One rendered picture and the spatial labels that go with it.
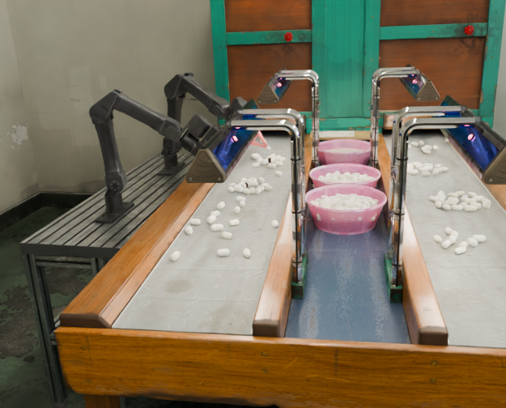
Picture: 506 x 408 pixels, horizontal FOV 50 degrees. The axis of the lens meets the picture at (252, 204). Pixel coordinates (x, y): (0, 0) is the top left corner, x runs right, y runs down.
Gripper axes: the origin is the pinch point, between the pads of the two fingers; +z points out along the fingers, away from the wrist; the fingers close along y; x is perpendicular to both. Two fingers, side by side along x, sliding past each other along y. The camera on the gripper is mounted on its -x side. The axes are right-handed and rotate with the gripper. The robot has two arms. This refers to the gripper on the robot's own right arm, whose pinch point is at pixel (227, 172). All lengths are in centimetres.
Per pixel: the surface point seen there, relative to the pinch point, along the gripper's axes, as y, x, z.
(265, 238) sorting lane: -42.5, -6.9, 19.6
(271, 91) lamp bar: 11.1, -30.7, -5.5
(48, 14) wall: 184, 57, -159
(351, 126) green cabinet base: 89, -28, 36
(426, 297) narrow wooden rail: -78, -34, 48
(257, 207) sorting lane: -16.6, -2.8, 14.8
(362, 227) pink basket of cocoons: -22, -22, 44
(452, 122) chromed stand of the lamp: -64, -64, 30
